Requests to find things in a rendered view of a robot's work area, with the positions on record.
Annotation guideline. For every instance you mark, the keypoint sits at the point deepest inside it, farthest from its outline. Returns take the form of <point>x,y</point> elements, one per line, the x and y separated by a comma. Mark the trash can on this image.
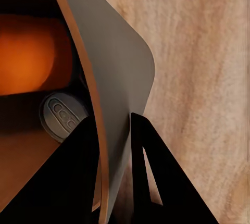
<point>119,69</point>

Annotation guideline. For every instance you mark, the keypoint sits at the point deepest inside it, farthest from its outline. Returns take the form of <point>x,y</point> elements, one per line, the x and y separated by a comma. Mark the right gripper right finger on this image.
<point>182,204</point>

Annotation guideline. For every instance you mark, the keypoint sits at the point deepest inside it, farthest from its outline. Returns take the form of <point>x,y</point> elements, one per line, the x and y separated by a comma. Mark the can of soda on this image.
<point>36,54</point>
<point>82,76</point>
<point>64,108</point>

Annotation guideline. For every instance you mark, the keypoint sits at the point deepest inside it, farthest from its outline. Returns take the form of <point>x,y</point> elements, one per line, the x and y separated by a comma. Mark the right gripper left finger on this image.
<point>62,189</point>

